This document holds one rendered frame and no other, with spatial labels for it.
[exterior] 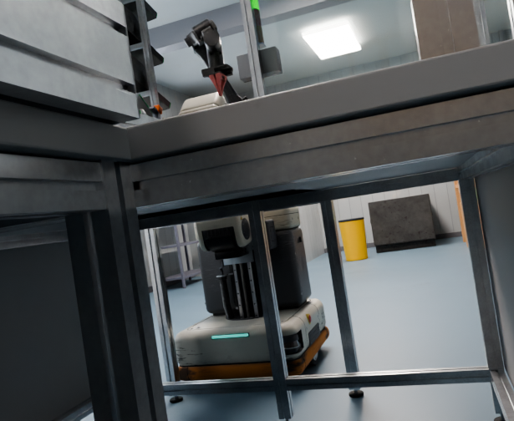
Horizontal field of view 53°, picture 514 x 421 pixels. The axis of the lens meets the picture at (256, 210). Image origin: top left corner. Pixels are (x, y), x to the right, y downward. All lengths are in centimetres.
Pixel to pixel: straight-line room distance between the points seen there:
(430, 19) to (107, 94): 27
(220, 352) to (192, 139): 207
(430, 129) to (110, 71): 26
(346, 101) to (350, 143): 4
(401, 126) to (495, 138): 7
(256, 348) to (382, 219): 558
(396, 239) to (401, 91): 740
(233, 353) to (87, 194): 206
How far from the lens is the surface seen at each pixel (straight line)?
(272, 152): 44
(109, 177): 47
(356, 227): 721
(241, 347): 244
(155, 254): 238
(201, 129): 45
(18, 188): 39
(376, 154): 43
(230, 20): 597
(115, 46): 46
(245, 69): 155
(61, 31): 40
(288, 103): 43
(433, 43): 46
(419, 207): 778
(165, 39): 625
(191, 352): 254
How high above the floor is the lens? 76
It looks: 1 degrees up
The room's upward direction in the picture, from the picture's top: 9 degrees counter-clockwise
